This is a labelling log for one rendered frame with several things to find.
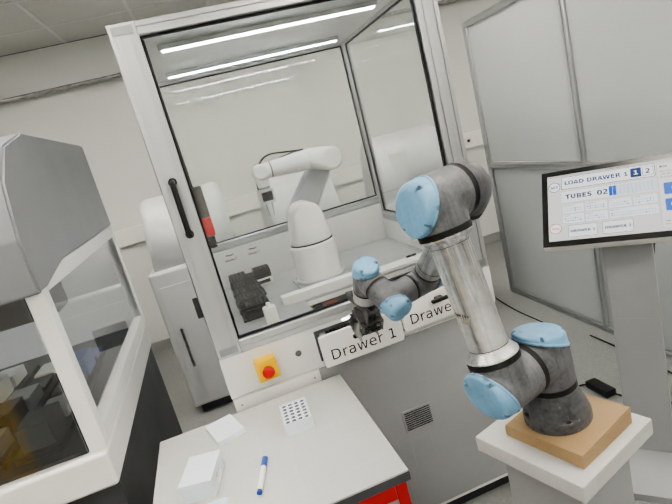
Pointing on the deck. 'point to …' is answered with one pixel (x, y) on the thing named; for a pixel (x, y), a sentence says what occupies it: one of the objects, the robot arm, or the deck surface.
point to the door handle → (180, 208)
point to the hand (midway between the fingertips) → (363, 331)
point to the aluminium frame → (140, 94)
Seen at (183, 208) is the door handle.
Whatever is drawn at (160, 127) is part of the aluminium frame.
